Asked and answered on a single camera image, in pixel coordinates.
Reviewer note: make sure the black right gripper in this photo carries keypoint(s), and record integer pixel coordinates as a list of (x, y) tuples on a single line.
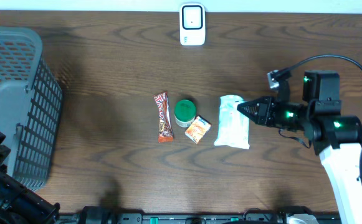
[(266, 115)]

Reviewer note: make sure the white barcode scanner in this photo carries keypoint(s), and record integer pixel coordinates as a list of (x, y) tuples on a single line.
[(192, 24)]

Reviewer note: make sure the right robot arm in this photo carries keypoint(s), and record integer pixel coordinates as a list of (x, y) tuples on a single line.
[(335, 138)]

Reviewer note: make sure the grey plastic basket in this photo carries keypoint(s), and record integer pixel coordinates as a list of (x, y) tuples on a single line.
[(30, 106)]

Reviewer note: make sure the red Top chocolate bar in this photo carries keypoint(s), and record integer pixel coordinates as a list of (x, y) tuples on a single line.
[(165, 133)]

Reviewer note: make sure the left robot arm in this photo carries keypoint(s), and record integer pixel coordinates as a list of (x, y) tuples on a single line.
[(18, 204)]

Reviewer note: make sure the orange snack packet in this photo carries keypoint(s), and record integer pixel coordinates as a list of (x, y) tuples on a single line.
[(198, 128)]

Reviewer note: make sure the green lid jar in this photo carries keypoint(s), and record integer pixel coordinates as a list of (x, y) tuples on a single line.
[(184, 113)]

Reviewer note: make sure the light blue wipes pack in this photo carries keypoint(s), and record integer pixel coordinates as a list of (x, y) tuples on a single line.
[(233, 127)]

